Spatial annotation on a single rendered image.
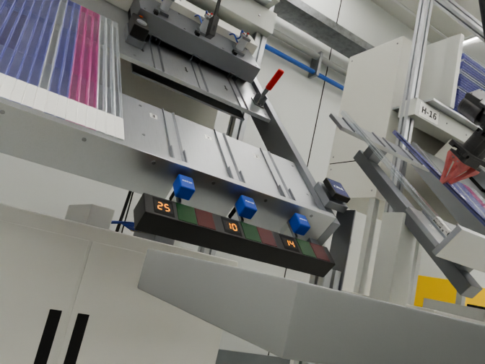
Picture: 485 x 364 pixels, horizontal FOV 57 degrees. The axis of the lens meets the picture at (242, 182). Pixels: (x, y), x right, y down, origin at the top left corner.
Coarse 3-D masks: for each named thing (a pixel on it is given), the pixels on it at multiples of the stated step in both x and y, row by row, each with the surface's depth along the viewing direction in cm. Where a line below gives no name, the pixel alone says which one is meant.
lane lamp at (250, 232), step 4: (244, 224) 69; (248, 224) 70; (244, 228) 68; (248, 228) 69; (252, 228) 69; (256, 228) 70; (244, 232) 67; (248, 232) 68; (252, 232) 68; (256, 232) 69; (248, 236) 67; (252, 236) 67; (256, 236) 68; (256, 240) 67; (260, 240) 68
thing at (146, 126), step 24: (144, 120) 75; (168, 120) 80; (144, 144) 69; (168, 144) 73; (192, 144) 78; (216, 144) 83; (240, 144) 89; (216, 168) 76; (240, 168) 81; (264, 168) 86; (288, 168) 93; (288, 192) 84
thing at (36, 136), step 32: (0, 128) 56; (32, 128) 57; (64, 128) 58; (32, 160) 60; (64, 160) 61; (96, 160) 62; (128, 160) 64; (160, 160) 65; (160, 192) 68; (224, 192) 71; (256, 192) 73; (256, 224) 77; (320, 224) 81
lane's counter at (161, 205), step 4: (152, 196) 62; (156, 200) 61; (160, 200) 62; (164, 200) 62; (156, 204) 61; (160, 204) 61; (164, 204) 62; (168, 204) 62; (156, 208) 60; (160, 208) 61; (164, 208) 61; (168, 208) 62; (172, 208) 62; (160, 212) 60; (164, 212) 60; (168, 212) 61; (172, 212) 61; (172, 216) 61
